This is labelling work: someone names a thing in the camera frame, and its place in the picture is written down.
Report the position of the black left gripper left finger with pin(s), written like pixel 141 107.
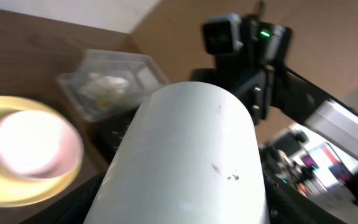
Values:
pixel 73 207

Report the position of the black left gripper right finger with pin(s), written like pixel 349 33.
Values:
pixel 287 206

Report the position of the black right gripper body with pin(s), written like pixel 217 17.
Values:
pixel 244 73

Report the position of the pink white bowl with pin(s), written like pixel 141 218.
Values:
pixel 39 145

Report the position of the white cup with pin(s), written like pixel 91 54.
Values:
pixel 189 156

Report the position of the white paper napkin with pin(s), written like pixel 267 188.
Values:
pixel 100 85

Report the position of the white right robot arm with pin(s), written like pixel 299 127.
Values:
pixel 309 105

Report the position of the clear plastic bin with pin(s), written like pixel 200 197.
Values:
pixel 142 72

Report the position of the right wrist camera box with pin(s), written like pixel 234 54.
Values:
pixel 221 34

